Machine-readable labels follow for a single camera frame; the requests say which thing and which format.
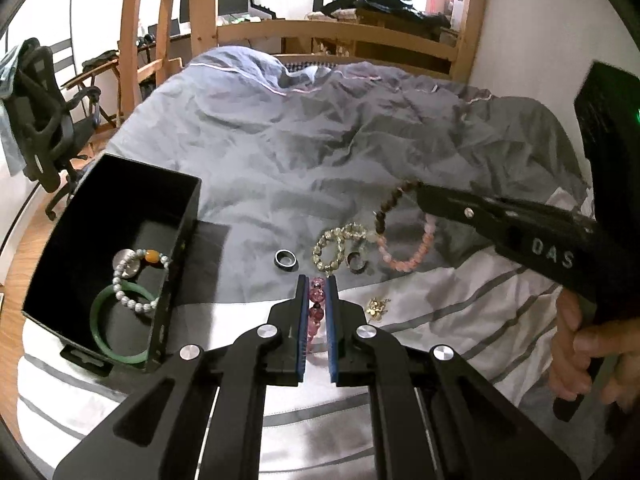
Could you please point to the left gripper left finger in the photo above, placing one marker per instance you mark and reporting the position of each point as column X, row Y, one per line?
column 273, row 353

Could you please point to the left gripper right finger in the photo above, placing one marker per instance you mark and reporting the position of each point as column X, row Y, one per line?
column 354, row 346

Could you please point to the green jade bangle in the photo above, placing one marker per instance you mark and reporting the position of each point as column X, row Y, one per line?
column 121, row 334

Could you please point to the wooden bed frame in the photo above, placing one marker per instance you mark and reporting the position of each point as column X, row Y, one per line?
column 207, row 34

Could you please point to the gold chain jewelry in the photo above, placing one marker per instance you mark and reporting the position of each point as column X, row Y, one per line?
column 376, row 308

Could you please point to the right hand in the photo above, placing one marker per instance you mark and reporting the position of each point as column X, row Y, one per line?
column 574, row 347

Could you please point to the blue garment on chair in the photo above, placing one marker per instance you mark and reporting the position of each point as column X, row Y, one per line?
column 10, row 149

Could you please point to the wooden folding table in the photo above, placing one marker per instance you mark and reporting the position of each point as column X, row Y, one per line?
column 106, row 77

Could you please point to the black clothes pile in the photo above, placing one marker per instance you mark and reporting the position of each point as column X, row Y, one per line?
column 398, row 8

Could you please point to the black jewelry box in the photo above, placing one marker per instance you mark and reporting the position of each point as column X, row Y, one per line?
column 128, row 222

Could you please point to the black office chair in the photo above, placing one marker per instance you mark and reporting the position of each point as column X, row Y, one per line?
column 50, row 131

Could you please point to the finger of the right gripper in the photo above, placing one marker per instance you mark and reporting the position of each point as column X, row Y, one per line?
column 495, row 217

